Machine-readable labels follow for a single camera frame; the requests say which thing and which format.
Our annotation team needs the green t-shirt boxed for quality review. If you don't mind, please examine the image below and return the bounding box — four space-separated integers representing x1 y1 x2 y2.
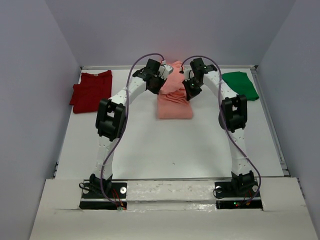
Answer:
222 71 259 101

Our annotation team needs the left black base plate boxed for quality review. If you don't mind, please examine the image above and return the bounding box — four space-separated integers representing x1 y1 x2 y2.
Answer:
78 181 128 211

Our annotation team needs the white cardboard front cover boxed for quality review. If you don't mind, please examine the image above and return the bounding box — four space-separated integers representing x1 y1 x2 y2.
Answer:
30 177 318 240

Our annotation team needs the pink t-shirt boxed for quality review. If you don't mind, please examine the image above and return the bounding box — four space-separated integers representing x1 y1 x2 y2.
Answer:
156 61 193 120

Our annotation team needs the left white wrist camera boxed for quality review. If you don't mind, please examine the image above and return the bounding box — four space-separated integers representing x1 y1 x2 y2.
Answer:
158 64 174 80

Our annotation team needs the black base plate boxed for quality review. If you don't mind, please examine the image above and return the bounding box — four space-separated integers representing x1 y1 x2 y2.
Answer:
78 181 128 211
212 181 263 210

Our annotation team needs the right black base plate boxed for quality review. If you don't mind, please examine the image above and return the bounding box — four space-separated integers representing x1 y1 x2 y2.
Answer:
212 181 263 210

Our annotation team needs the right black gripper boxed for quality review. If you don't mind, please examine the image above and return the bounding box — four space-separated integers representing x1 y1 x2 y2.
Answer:
182 77 204 101

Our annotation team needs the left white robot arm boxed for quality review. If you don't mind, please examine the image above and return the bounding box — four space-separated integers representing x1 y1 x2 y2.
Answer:
89 59 173 199

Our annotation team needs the red folded t-shirt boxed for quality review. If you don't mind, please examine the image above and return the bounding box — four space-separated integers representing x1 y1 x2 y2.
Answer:
69 70 113 114

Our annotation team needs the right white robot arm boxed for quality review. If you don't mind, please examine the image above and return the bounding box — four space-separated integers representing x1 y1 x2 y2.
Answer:
180 57 256 196

